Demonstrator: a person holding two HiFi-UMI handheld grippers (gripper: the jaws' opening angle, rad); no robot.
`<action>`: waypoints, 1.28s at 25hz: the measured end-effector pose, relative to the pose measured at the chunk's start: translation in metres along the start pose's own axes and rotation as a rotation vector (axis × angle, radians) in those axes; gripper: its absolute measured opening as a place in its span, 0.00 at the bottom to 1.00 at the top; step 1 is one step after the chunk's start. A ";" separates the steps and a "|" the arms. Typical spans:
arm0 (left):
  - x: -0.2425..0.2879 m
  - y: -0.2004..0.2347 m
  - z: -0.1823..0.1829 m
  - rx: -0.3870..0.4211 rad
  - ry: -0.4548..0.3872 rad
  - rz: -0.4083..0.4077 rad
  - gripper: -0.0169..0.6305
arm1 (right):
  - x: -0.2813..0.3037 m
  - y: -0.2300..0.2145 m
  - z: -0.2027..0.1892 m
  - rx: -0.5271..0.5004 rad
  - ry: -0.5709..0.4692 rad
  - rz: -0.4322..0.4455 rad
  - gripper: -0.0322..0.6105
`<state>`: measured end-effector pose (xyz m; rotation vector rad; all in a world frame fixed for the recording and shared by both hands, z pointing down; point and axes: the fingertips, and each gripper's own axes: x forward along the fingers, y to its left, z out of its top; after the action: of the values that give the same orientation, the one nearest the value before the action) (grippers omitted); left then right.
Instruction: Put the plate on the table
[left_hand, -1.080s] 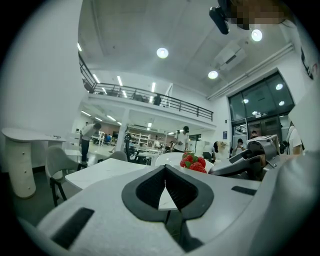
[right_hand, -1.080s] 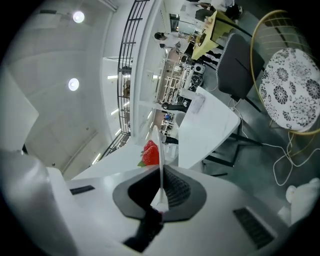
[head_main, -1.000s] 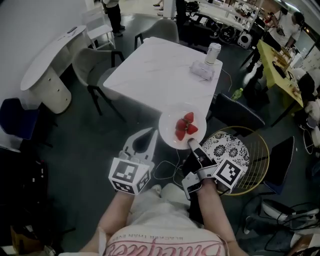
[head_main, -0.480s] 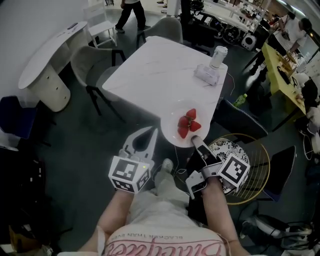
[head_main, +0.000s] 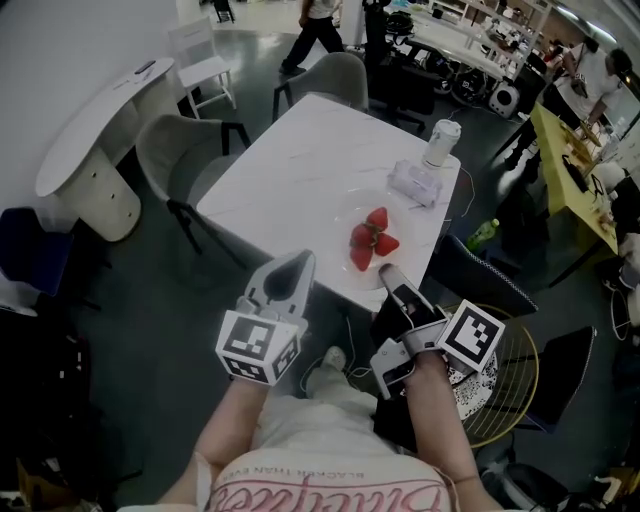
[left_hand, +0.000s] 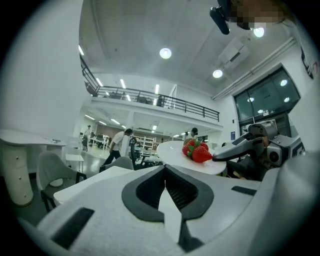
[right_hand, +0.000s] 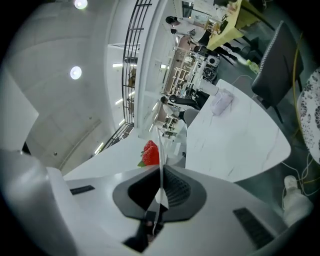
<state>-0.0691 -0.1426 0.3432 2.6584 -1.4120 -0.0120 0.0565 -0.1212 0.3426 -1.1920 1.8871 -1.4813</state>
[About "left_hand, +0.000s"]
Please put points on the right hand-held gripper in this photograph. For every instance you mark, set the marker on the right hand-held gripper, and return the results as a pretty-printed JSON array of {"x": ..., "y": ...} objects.
[{"x": 277, "y": 150}]

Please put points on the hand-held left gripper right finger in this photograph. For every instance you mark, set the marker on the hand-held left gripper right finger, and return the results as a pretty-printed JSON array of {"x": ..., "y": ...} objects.
[{"x": 237, "y": 220}]

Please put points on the white wooden chair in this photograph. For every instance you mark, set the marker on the white wooden chair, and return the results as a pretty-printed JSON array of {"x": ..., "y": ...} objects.
[{"x": 75, "y": 157}]

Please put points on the person's head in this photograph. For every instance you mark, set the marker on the person's head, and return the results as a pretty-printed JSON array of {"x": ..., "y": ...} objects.
[{"x": 250, "y": 12}]

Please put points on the red strawberry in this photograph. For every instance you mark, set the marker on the red strawberry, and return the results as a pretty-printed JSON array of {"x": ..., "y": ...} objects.
[
  {"x": 192, "y": 143},
  {"x": 201, "y": 154},
  {"x": 204, "y": 145},
  {"x": 186, "y": 150}
]

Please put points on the grey shell chair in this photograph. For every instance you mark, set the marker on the grey shell chair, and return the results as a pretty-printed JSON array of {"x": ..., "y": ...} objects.
[
  {"x": 122, "y": 162},
  {"x": 50, "y": 165}
]

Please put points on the white ceiling air conditioner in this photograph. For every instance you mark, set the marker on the white ceiling air conditioner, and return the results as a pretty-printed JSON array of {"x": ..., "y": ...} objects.
[{"x": 233, "y": 51}]

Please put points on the round ceiling light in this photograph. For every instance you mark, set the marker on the round ceiling light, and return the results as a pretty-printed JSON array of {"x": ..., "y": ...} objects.
[
  {"x": 165, "y": 53},
  {"x": 217, "y": 73},
  {"x": 259, "y": 32}
]

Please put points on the white round plate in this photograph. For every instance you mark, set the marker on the white round plate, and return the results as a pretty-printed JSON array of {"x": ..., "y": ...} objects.
[{"x": 170, "y": 152}]

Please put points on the black balcony railing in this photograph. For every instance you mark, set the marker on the black balcony railing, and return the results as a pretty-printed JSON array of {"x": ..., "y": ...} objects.
[{"x": 190, "y": 104}]

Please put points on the person's white printed t-shirt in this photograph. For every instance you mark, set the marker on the person's white printed t-shirt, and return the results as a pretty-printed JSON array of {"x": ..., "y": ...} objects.
[{"x": 307, "y": 50}]

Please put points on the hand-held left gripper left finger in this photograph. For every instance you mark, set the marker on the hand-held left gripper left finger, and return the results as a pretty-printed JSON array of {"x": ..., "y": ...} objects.
[{"x": 105, "y": 225}]

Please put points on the white shelf rack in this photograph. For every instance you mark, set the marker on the white shelf rack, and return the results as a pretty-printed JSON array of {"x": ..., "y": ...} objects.
[{"x": 147, "y": 142}]

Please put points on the white rounded console desk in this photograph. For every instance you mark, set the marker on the white rounded console desk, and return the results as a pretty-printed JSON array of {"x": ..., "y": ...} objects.
[{"x": 17, "y": 170}]

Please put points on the dark glass door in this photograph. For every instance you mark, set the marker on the dark glass door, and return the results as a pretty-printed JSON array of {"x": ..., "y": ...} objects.
[{"x": 265, "y": 100}]

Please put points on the black head-worn camera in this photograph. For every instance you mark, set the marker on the black head-worn camera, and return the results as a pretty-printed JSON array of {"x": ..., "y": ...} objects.
[{"x": 220, "y": 20}]

